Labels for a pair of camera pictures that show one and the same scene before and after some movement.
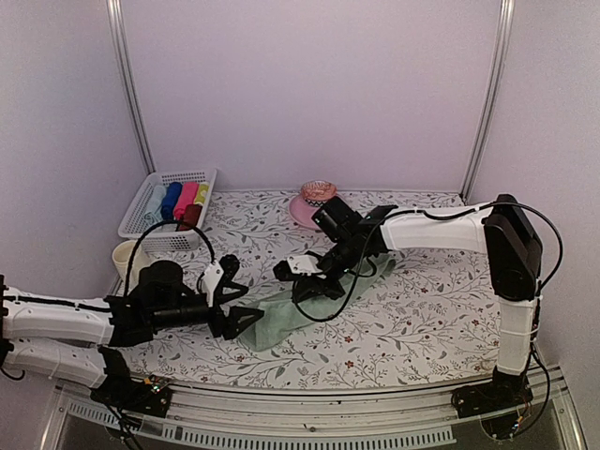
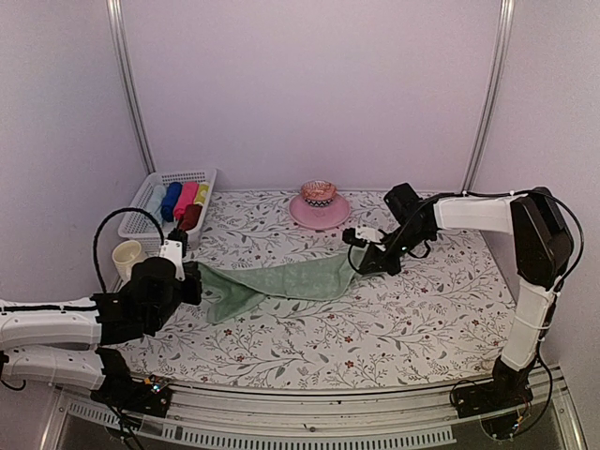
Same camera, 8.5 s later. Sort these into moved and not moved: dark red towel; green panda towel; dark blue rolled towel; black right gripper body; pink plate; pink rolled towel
Moved: green panda towel; black right gripper body
Not moved: pink plate; dark red towel; pink rolled towel; dark blue rolled towel
